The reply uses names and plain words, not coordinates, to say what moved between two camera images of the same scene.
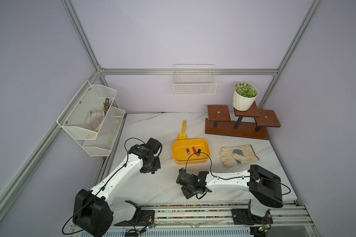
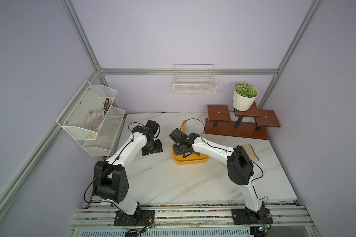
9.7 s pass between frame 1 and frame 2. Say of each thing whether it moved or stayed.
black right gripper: moved
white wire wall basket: stayed
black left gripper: moved
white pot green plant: stayed
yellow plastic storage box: stayed
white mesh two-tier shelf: stayed
